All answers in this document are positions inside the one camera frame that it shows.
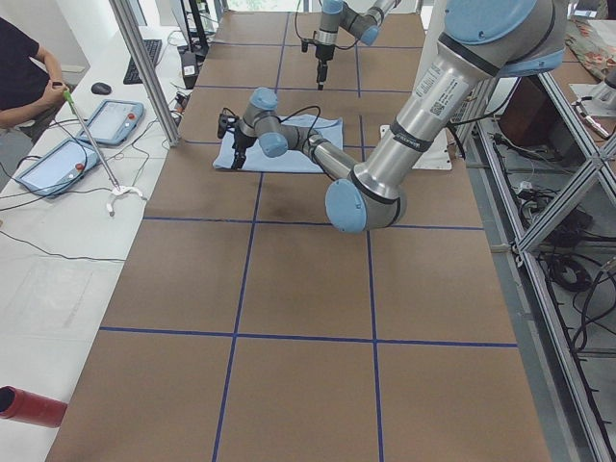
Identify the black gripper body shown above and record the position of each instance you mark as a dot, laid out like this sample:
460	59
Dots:
321	54
240	142

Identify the light blue t-shirt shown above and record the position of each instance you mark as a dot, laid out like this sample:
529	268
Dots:
292	161

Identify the third robot base arm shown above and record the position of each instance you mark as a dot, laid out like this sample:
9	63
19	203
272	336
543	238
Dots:
596	100

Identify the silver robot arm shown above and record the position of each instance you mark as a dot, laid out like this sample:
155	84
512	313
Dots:
480	40
336	15

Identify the far teach pendant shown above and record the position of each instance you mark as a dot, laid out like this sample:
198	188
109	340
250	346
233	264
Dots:
114	120

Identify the teach pendant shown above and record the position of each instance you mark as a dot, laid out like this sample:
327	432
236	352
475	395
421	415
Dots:
56	172
114	120

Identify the reacher grabber stick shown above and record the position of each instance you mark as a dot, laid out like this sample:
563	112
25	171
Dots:
117	190

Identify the black computer mouse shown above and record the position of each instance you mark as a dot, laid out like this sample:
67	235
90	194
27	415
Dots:
100	88

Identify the near teach pendant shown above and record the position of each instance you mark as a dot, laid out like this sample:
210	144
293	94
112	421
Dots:
56	172

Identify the seated person in black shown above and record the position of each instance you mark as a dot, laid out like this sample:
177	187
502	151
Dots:
32	83

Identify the floral cloth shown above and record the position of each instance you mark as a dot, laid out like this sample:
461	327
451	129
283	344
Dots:
590	49

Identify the red bottle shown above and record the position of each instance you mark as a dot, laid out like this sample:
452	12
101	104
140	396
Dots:
26	407

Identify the aluminium frame post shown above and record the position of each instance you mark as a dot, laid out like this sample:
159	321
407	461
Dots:
130	30

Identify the aluminium frame rails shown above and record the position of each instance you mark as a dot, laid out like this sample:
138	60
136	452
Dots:
545	181

